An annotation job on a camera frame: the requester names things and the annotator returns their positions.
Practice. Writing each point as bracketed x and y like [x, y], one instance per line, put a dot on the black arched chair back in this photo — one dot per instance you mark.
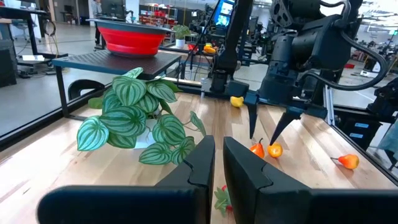
[85, 85]

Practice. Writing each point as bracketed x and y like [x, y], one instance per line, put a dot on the small orange toy pear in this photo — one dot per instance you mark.
[275, 150]
[349, 161]
[258, 150]

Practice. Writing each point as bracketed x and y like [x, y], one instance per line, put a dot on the red collapsible colander bowl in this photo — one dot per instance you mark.
[130, 40]

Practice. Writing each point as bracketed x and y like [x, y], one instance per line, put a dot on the yellow toy lemon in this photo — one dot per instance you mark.
[237, 101]

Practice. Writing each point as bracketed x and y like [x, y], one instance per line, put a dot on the distant red bowl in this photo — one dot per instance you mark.
[192, 47]

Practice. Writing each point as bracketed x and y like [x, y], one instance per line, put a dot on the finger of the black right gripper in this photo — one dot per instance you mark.
[284, 126]
[252, 119]

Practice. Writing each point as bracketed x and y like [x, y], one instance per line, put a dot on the distant potted plant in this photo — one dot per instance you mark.
[181, 31]

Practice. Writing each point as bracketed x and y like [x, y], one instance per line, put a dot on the red toy strawberry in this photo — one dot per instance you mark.
[222, 199]

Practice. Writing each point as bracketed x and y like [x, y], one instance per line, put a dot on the black desk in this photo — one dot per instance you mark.
[21, 11]

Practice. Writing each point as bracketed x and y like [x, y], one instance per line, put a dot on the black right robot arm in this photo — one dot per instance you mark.
[236, 37]

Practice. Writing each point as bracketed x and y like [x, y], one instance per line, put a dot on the person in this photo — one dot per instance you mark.
[96, 8]

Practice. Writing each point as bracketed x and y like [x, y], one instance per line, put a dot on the black perforated metal shelf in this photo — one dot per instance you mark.
[118, 60]

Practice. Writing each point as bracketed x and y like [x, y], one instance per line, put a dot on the distant orange fruit pile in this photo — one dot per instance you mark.
[210, 49]

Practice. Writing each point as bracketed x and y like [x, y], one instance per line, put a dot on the black computer tower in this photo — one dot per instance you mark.
[7, 63]

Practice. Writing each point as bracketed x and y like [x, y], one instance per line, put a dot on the black monitor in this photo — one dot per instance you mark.
[113, 7]

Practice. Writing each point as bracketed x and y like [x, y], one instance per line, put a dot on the artificial striped green plant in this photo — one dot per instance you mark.
[124, 119]

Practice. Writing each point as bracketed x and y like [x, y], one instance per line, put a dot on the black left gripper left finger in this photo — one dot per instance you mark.
[130, 203]

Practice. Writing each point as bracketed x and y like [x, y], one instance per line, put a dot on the rack with red bins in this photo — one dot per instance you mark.
[158, 15]

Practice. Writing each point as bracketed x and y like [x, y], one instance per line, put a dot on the blue television screen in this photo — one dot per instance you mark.
[224, 14]

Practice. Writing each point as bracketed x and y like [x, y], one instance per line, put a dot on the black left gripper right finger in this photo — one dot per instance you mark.
[295, 207]

